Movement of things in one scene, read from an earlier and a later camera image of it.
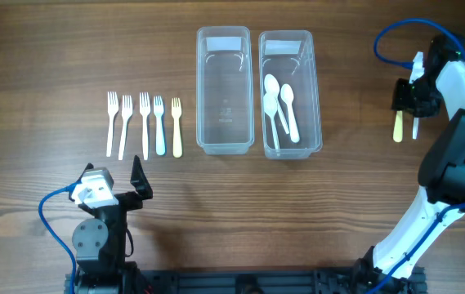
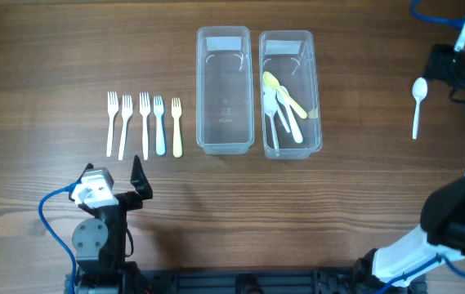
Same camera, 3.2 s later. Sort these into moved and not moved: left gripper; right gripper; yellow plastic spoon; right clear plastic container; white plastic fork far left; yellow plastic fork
Moved: right gripper; yellow plastic spoon
Not moved: yellow plastic fork; left gripper; white plastic fork far left; right clear plastic container
